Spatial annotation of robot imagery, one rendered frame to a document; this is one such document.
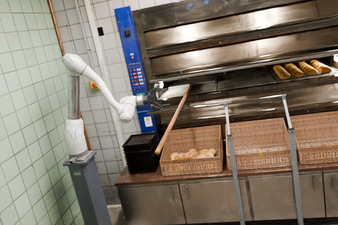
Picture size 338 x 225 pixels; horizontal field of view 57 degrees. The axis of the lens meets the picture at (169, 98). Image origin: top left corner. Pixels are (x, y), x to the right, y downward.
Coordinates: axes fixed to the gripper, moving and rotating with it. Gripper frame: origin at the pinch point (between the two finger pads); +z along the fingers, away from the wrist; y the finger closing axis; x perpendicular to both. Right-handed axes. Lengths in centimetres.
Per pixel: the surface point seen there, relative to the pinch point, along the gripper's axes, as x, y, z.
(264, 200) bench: -1, 103, 67
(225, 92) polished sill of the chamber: -55, 17, 45
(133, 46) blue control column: -52, -43, -36
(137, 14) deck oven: -55, -72, -27
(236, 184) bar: 5, 83, 46
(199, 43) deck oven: -55, -34, 28
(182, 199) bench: -1, 97, -4
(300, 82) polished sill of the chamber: -55, 17, 114
